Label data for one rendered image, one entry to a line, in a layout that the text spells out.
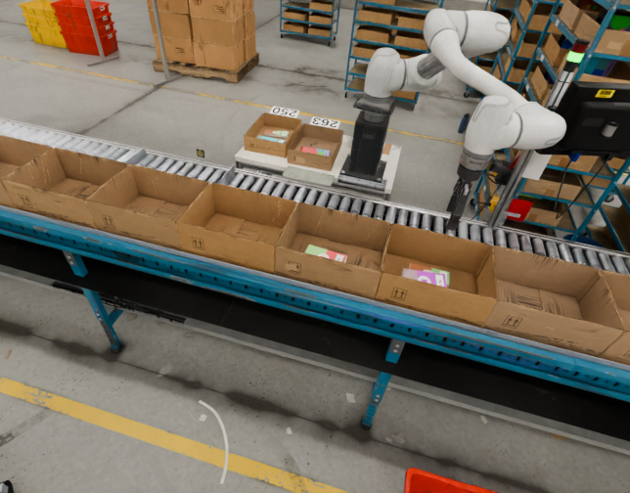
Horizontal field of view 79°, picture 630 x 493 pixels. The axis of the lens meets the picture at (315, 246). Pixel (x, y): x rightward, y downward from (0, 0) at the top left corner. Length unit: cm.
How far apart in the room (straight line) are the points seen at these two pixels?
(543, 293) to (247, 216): 127
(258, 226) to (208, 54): 443
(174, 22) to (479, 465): 575
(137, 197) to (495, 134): 152
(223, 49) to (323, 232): 446
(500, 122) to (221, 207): 116
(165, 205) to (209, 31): 420
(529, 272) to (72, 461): 216
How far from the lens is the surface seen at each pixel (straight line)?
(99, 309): 223
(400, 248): 165
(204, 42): 595
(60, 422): 241
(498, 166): 213
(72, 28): 719
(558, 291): 183
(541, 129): 132
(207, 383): 228
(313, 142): 270
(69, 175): 223
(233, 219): 177
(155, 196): 196
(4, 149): 244
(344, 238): 166
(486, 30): 172
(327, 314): 152
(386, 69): 218
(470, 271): 172
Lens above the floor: 199
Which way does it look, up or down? 42 degrees down
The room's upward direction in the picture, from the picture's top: 6 degrees clockwise
